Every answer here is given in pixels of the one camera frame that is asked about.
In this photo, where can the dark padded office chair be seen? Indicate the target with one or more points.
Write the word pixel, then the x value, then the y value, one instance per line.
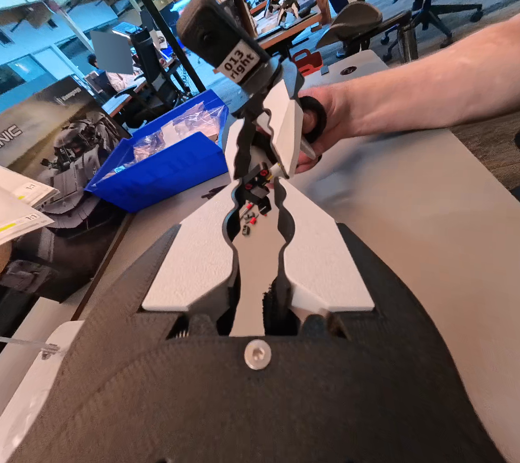
pixel 357 20

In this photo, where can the clear plastic parts bags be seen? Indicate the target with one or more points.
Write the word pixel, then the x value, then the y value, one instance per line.
pixel 183 126

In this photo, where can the white paper bag yellow label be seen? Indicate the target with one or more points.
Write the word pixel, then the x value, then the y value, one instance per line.
pixel 24 189
pixel 20 219

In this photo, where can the scattered loose lego pieces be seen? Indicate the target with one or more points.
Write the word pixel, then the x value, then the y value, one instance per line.
pixel 252 221

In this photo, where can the blue plastic parts bin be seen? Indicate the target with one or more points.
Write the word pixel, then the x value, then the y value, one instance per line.
pixel 162 182

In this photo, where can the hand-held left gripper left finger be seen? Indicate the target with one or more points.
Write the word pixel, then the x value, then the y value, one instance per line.
pixel 191 268

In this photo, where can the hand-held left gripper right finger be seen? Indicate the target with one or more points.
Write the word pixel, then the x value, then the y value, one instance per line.
pixel 325 268

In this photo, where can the black lego subassembly red pins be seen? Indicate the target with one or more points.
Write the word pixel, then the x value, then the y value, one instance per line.
pixel 260 187

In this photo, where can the person's right forearm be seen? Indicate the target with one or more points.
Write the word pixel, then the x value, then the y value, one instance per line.
pixel 438 85

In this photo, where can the printed lego set box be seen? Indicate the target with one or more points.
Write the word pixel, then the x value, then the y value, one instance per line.
pixel 73 154

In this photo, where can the person's right hand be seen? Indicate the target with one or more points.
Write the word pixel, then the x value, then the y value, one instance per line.
pixel 341 113

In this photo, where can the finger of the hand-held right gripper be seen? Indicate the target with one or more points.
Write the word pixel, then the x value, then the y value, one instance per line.
pixel 288 126
pixel 229 150

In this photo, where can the red plastic tool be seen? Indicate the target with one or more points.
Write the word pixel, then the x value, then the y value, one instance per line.
pixel 308 63

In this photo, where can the black metal pole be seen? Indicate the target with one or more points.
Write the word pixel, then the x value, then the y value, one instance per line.
pixel 154 16

